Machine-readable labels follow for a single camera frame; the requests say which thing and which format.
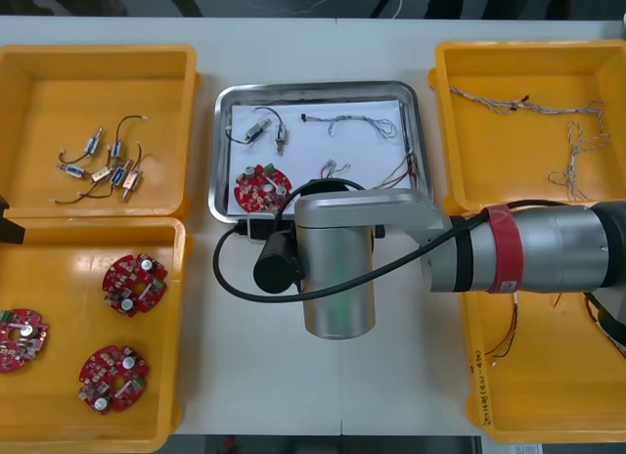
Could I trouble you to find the round red circuit board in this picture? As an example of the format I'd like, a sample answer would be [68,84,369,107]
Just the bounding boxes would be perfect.
[0,306,50,375]
[77,344,151,416]
[233,162,293,214]
[102,252,170,318]

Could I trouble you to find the multicoloured wire harness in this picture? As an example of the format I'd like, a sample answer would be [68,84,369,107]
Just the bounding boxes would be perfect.
[320,145,422,191]

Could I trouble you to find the small metal solenoid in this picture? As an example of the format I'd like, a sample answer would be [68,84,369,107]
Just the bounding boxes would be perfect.
[252,105,290,156]
[225,116,273,145]

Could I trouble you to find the steel tray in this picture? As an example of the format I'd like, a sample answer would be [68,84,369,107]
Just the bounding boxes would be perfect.
[212,80,434,225]

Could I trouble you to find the blue-white twisted wire harness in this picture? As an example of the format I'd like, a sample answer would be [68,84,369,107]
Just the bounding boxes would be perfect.
[547,120,612,202]
[527,99,610,132]
[298,112,398,140]
[448,85,532,116]

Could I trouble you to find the white paper sheet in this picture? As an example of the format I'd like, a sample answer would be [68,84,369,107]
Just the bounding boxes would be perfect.
[227,99,412,216]

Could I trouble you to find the pile of metal solenoids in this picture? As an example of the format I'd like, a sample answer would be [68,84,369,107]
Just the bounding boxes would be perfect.
[48,114,151,205]

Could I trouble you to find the yellow-orange plastic bin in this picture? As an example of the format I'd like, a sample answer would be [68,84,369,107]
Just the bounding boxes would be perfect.
[428,38,626,218]
[447,209,626,445]
[0,216,195,454]
[0,43,202,219]

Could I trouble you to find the red black green-yellow harness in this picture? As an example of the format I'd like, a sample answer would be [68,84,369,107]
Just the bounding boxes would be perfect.
[481,292,520,370]

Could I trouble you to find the red black wire harness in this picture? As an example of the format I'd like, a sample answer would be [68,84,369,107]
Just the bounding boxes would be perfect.
[552,293,626,361]

